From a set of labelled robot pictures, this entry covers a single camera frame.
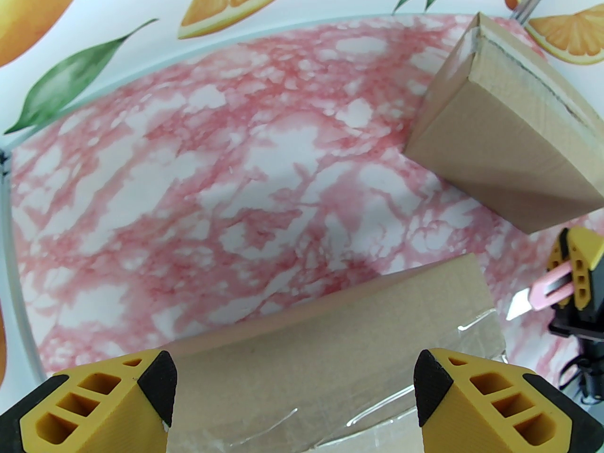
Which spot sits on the pink utility knife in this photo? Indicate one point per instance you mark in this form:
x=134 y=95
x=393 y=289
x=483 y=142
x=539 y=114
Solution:
x=542 y=293

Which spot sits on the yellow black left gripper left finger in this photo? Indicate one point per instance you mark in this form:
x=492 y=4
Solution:
x=108 y=408

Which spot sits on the plain taped cardboard box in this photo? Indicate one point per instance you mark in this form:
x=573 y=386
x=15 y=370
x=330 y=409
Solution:
x=500 y=135

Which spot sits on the cardboard box with white label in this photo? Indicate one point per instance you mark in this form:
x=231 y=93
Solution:
x=330 y=347

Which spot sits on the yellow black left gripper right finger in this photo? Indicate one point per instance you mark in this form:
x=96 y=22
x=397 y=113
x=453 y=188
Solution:
x=467 y=423

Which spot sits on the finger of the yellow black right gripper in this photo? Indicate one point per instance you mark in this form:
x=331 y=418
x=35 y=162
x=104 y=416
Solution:
x=585 y=253
x=557 y=257

